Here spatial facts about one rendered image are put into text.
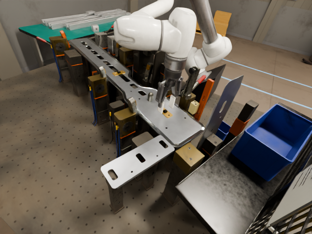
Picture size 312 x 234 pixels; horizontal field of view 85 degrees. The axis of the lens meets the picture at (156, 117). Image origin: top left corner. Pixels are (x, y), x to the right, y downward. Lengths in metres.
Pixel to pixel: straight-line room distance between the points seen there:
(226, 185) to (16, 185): 0.95
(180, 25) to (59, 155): 0.91
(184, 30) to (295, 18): 6.54
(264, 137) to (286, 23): 6.33
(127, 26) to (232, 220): 0.68
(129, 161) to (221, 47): 1.11
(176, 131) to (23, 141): 0.90
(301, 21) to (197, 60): 5.83
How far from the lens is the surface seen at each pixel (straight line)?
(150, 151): 0.70
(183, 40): 0.66
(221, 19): 6.76
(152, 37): 0.63
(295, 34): 7.19
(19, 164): 1.18
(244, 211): 0.66
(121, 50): 1.33
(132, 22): 0.64
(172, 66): 0.70
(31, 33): 3.03
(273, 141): 0.93
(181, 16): 0.65
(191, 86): 0.89
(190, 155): 0.65
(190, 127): 0.83
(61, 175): 1.05
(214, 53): 1.47
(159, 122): 0.82
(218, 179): 0.67
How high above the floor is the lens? 1.56
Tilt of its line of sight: 42 degrees down
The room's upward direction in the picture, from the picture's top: 9 degrees clockwise
